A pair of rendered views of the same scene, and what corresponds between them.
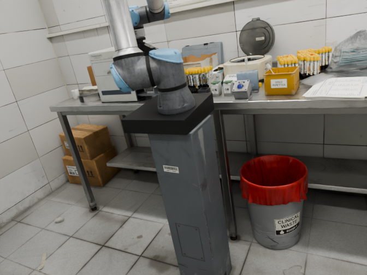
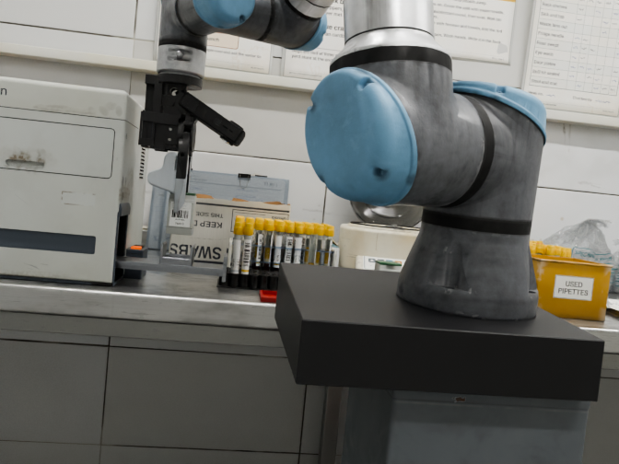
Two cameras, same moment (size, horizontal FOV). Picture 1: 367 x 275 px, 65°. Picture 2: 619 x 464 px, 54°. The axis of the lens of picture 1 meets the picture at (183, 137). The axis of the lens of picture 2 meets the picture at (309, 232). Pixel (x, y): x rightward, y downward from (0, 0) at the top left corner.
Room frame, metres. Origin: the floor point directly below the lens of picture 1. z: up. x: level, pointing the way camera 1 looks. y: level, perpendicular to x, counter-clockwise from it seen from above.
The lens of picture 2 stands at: (0.69, 0.56, 1.04)
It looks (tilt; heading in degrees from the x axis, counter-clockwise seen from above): 3 degrees down; 322
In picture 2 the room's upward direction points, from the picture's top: 6 degrees clockwise
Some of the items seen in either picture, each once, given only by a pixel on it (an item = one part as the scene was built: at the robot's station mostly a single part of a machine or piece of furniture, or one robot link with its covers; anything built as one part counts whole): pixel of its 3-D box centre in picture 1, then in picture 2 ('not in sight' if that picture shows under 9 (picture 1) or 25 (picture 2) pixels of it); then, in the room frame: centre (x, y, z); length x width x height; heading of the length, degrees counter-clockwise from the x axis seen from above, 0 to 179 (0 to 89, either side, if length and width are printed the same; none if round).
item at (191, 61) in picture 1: (194, 69); (229, 230); (1.89, -0.15, 0.95); 0.29 x 0.25 x 0.15; 149
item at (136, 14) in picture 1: (135, 17); (226, 5); (1.51, 0.12, 1.31); 0.11 x 0.11 x 0.08; 89
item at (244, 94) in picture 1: (243, 88); not in sight; (1.31, -0.32, 0.92); 0.13 x 0.07 x 0.08; 149
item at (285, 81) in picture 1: (282, 81); (554, 284); (1.30, -0.50, 0.93); 0.13 x 0.13 x 0.10; 57
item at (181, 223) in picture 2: not in sight; (181, 214); (1.60, 0.12, 0.99); 0.05 x 0.04 x 0.06; 149
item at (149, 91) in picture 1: (149, 91); (163, 258); (1.61, 0.14, 0.92); 0.21 x 0.07 x 0.05; 59
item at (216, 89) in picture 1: (216, 88); (387, 281); (1.45, -0.21, 0.91); 0.05 x 0.04 x 0.07; 149
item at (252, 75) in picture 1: (247, 81); not in sight; (1.41, -0.37, 0.92); 0.10 x 0.07 x 0.10; 66
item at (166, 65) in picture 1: (166, 66); (480, 151); (1.11, 0.02, 1.11); 0.13 x 0.12 x 0.14; 89
